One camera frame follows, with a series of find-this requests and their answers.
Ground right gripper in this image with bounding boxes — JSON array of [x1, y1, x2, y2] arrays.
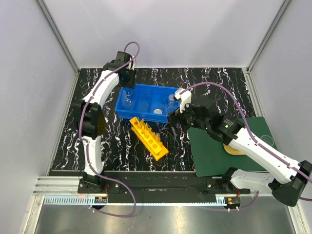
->
[[163, 98, 210, 137]]

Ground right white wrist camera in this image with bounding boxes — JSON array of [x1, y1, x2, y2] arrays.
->
[[174, 88, 192, 113]]

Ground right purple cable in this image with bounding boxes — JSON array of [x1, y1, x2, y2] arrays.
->
[[181, 81, 312, 212]]

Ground white round cap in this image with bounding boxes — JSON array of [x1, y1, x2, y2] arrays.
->
[[154, 109, 162, 115]]

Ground aluminium frame rail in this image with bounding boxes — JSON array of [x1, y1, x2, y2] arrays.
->
[[34, 0, 80, 74]]

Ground clear glass beaker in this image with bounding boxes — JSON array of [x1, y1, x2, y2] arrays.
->
[[260, 135, 274, 146]]

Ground clear round flask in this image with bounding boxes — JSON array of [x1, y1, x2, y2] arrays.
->
[[166, 107, 175, 115]]

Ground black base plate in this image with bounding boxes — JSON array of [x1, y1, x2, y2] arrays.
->
[[78, 171, 250, 195]]

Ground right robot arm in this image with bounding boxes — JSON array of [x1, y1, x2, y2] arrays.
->
[[167, 103, 312, 207]]

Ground small clear vial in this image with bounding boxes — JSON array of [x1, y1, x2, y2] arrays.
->
[[167, 94, 175, 108]]

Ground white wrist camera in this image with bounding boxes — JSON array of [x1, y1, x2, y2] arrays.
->
[[127, 57, 136, 71], [174, 88, 192, 113]]

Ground yellow test tube rack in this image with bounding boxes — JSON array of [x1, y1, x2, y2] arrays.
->
[[130, 117, 169, 161]]

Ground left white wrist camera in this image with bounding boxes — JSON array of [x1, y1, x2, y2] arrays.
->
[[127, 57, 136, 71]]

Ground green mat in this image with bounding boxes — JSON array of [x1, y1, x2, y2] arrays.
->
[[188, 117, 272, 177]]

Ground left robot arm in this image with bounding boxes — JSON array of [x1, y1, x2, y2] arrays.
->
[[73, 51, 137, 194]]

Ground blue plastic compartment bin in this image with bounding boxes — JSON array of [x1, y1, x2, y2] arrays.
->
[[115, 84, 180, 123]]

